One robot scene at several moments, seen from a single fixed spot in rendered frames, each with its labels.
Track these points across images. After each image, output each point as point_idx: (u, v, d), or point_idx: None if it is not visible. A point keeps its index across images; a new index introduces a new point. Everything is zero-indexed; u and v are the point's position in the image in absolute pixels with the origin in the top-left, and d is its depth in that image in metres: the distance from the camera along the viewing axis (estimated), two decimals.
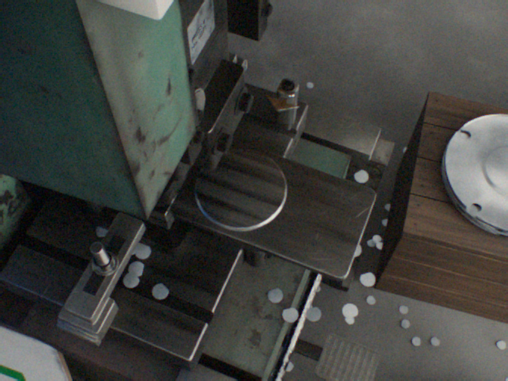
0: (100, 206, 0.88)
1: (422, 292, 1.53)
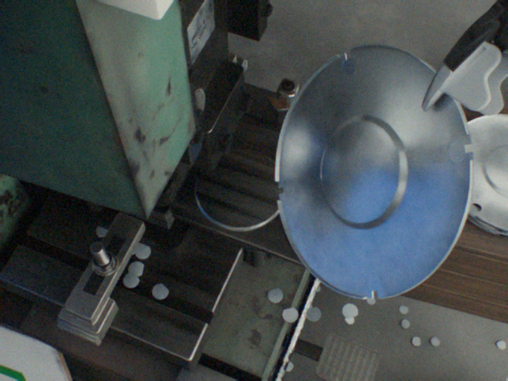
0: (100, 206, 0.88)
1: (422, 292, 1.53)
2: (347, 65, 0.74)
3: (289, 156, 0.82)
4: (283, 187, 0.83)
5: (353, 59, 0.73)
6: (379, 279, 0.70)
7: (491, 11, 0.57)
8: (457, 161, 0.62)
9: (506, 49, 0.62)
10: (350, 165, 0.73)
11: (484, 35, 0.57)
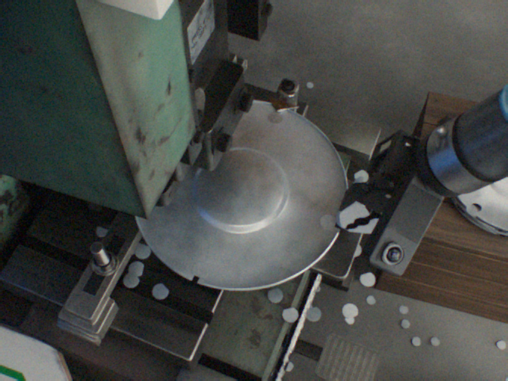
0: (100, 206, 0.88)
1: (422, 292, 1.53)
2: (274, 116, 0.90)
3: None
4: None
5: (281, 116, 0.90)
6: (207, 269, 0.79)
7: None
8: (325, 228, 0.82)
9: None
10: (236, 177, 0.85)
11: None
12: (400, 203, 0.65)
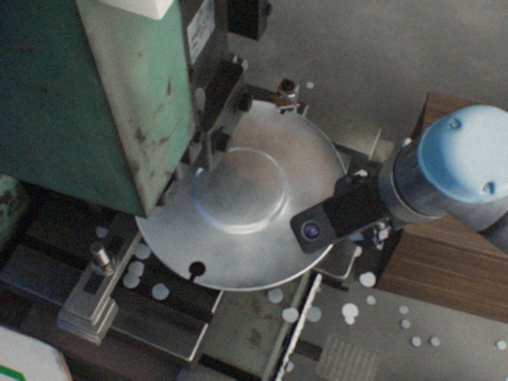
0: (100, 206, 0.88)
1: (422, 292, 1.53)
2: None
3: None
4: None
5: None
6: (271, 118, 0.90)
7: (376, 246, 0.71)
8: None
9: None
10: (243, 196, 0.84)
11: None
12: (345, 192, 0.65)
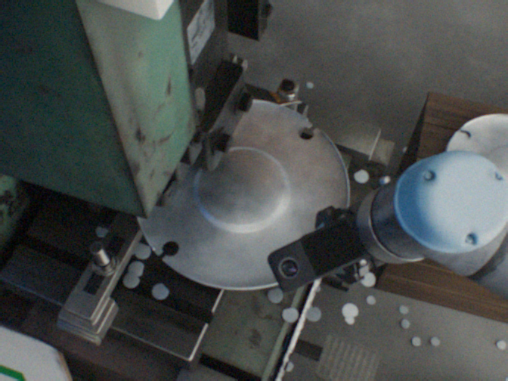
0: (100, 206, 0.88)
1: (422, 292, 1.53)
2: None
3: (323, 154, 0.87)
4: None
5: None
6: None
7: (357, 280, 0.69)
8: None
9: None
10: (252, 186, 0.84)
11: None
12: (323, 229, 0.63)
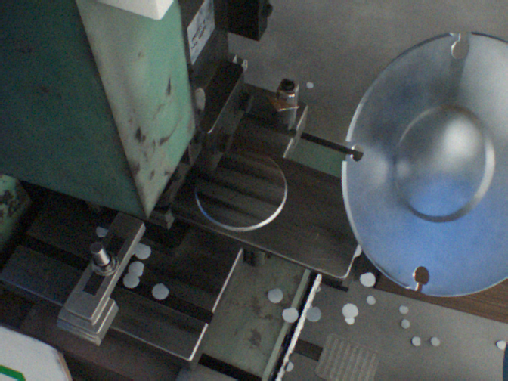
0: (100, 206, 0.88)
1: (422, 292, 1.53)
2: None
3: (493, 54, 0.65)
4: None
5: None
6: None
7: None
8: None
9: None
10: (447, 154, 0.68)
11: None
12: None
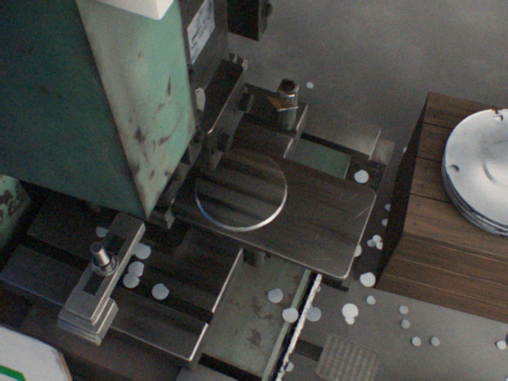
0: (100, 206, 0.88)
1: (422, 292, 1.53)
2: None
3: None
4: None
5: None
6: None
7: None
8: None
9: None
10: None
11: None
12: None
